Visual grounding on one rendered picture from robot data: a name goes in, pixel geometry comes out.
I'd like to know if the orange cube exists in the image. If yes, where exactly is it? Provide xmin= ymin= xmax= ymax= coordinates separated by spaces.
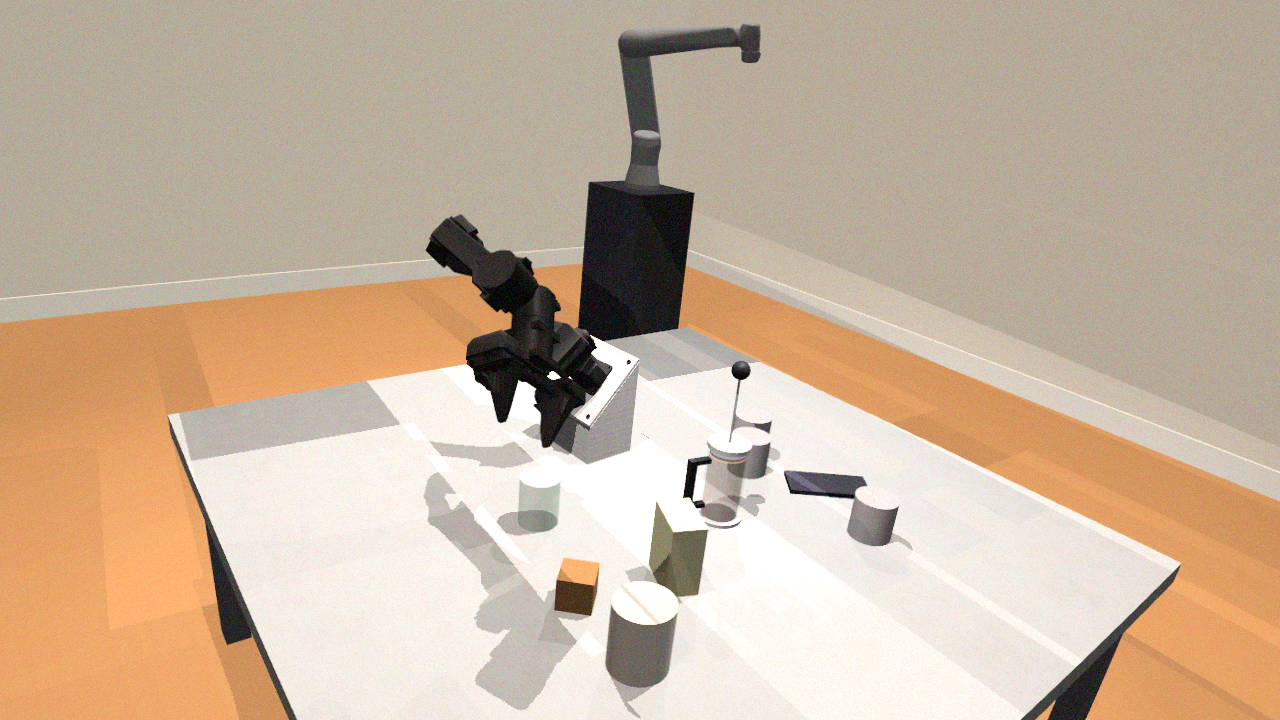
xmin=554 ymin=557 xmax=600 ymax=616

